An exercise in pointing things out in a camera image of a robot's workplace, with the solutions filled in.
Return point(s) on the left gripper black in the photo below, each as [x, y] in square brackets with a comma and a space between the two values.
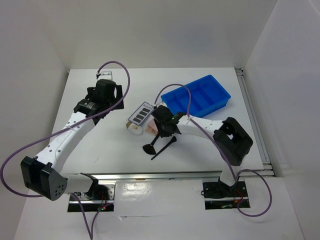
[119, 94]

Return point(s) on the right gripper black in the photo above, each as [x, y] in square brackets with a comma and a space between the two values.
[162, 132]

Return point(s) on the pink eyeshadow palette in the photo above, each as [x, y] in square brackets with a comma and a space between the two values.
[151, 131]

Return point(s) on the black slim makeup brush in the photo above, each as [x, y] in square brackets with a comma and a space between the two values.
[173, 140]

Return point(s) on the black fan makeup brush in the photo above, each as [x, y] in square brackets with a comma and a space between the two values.
[149, 148]

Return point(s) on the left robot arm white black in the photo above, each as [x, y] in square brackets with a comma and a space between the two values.
[42, 173]

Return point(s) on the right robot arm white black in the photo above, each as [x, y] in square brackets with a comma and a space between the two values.
[228, 136]

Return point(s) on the blue plastic divided bin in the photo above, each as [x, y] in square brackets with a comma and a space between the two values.
[206, 95]

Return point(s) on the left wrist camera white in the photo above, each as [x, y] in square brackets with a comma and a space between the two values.
[104, 75]

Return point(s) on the aluminium rail front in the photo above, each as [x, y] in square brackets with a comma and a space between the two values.
[108, 177]

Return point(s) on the aluminium rail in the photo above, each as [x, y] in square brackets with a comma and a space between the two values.
[108, 177]
[268, 170]

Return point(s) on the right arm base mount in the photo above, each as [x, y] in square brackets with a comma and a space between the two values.
[220, 197]

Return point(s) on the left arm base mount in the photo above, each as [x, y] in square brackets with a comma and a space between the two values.
[102, 199]

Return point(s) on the aluminium rail right side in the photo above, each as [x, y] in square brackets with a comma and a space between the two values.
[268, 170]

